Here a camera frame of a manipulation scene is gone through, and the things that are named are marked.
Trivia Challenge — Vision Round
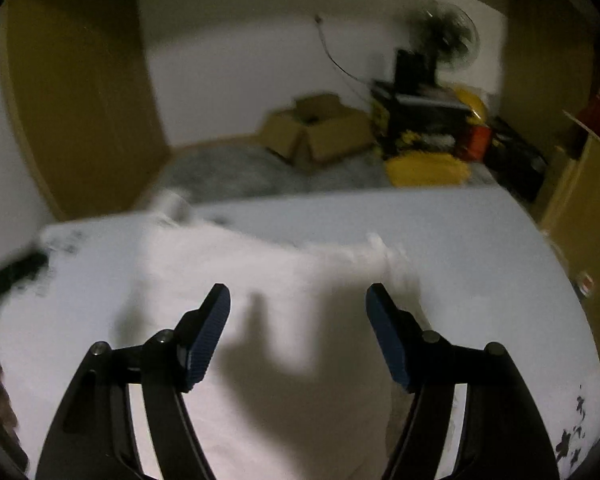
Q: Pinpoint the wooden door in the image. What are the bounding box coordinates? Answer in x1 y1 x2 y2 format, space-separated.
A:
500 0 600 128

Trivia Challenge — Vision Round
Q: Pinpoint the black bag pile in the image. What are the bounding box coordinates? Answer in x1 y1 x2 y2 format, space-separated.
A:
486 117 549 202

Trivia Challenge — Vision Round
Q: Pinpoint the black wall cable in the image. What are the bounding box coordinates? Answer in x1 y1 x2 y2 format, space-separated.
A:
317 20 377 84

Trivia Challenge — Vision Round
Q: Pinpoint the open cardboard box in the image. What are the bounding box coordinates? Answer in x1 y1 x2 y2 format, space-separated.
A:
256 92 379 174

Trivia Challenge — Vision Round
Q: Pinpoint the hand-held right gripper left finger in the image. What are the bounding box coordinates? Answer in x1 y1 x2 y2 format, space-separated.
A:
34 283 231 480

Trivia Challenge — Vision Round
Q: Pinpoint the white puffer jacket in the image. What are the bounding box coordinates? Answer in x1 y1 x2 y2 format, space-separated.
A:
125 190 431 480

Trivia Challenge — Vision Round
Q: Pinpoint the wooden wardrobe panel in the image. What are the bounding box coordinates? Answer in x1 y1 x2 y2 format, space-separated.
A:
0 0 171 222

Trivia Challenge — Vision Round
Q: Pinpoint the orange box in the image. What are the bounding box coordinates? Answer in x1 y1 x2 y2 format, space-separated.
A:
458 125 492 162

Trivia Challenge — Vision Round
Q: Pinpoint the yellow helmet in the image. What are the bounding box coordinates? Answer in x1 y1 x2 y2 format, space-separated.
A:
451 87 491 124

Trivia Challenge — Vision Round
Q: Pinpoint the yellow plastic container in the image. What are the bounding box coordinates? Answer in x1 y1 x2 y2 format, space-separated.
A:
384 152 471 189

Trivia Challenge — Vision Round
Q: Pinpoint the light wooden cabinet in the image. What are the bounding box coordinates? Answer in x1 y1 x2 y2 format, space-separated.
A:
537 110 600 367

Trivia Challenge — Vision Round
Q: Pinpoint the black upright box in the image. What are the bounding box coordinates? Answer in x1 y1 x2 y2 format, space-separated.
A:
394 49 439 94

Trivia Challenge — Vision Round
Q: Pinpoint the black yellow printed box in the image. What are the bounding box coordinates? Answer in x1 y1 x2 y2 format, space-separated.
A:
371 80 474 162

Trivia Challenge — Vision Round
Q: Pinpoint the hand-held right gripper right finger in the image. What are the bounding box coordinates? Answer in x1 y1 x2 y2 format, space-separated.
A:
366 283 560 480

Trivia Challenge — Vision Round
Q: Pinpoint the electric standing fan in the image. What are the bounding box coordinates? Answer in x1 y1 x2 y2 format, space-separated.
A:
411 0 481 74

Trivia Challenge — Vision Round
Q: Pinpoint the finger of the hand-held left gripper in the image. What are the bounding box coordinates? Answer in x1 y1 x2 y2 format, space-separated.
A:
0 252 49 312

